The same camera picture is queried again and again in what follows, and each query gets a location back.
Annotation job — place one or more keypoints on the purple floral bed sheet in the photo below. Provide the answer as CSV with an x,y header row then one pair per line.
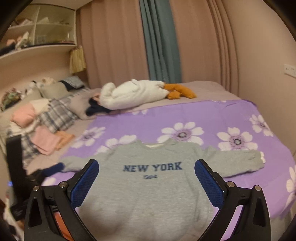
x,y
223,125

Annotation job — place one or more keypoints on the dark navy garment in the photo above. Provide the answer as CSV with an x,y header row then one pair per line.
x,y
95,107

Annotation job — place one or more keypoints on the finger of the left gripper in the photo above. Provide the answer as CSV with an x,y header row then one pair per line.
x,y
50,171

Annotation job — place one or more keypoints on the pink beige bed quilt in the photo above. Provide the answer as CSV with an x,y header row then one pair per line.
x,y
205,90

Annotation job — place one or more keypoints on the small plush toys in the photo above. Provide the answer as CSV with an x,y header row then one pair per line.
x,y
34,85

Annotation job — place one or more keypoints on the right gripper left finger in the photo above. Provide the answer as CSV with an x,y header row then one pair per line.
x,y
40,222

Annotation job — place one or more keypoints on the striped pillow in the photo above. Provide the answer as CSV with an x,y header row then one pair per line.
x,y
73,83

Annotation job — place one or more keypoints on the pink curtain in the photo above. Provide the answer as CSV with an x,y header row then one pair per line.
x,y
112,37

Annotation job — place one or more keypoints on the wall power socket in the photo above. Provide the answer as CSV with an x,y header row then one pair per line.
x,y
290,70

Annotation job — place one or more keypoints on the folded orange garment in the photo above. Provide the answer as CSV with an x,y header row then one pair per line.
x,y
65,138

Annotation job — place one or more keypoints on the rolled pink garment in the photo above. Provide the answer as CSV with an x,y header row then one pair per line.
x,y
24,116

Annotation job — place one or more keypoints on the yellow hanging cloth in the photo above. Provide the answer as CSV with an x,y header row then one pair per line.
x,y
77,60

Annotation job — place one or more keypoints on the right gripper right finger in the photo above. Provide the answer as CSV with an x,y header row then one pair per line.
x,y
253,222

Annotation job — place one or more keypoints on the grey pillow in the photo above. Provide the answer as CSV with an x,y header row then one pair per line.
x,y
54,91

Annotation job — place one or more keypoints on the folded pink garment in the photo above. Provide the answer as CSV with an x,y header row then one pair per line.
x,y
44,140

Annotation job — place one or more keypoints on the colourful patterned cloth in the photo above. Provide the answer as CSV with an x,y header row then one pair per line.
x,y
10,98

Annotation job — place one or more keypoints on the white wall shelf unit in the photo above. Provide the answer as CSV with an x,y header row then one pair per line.
x,y
40,25

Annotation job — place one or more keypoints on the white goose plush toy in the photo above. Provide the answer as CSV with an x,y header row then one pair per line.
x,y
134,93

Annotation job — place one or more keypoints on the plaid blanket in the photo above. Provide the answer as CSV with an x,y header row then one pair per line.
x,y
50,113

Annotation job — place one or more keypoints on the teal curtain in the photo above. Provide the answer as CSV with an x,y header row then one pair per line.
x,y
161,43

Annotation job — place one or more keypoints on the grey New York sweatshirt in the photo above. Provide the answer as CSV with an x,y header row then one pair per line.
x,y
151,192

